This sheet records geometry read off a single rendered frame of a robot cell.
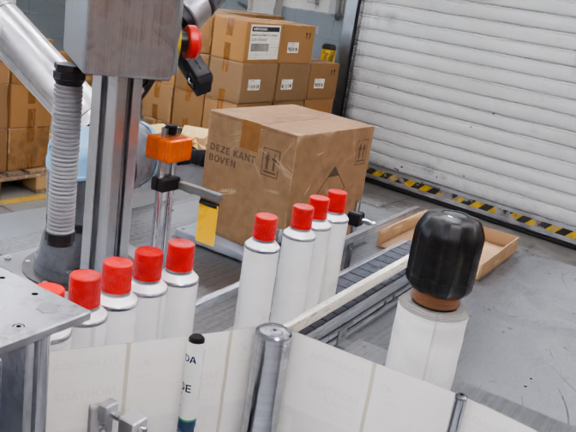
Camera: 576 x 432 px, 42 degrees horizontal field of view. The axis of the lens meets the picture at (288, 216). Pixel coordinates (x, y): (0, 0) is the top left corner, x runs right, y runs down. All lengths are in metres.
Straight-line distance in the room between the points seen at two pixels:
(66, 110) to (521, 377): 0.87
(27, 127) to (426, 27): 2.84
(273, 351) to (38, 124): 3.90
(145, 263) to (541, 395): 0.71
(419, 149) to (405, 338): 4.75
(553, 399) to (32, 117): 3.70
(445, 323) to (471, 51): 4.60
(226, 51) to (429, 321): 3.89
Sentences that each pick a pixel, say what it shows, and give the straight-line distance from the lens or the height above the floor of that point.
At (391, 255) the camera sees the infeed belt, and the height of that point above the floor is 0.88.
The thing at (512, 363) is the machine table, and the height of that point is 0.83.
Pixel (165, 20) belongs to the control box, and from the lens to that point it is 0.80.
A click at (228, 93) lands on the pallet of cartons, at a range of 4.66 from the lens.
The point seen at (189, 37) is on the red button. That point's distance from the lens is 0.84.
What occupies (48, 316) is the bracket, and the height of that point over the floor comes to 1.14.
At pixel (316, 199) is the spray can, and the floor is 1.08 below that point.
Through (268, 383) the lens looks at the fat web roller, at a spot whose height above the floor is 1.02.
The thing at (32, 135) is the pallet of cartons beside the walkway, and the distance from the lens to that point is 4.57.
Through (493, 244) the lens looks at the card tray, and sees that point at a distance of 2.00.
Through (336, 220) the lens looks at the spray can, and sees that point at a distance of 1.23.
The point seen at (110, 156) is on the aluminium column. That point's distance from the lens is 0.97.
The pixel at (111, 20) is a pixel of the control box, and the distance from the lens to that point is 0.79.
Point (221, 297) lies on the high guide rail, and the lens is 1.09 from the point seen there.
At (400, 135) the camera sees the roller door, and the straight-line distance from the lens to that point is 5.68.
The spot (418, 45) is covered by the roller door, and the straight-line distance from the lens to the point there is 5.60.
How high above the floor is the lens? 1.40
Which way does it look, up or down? 17 degrees down
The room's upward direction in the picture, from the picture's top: 9 degrees clockwise
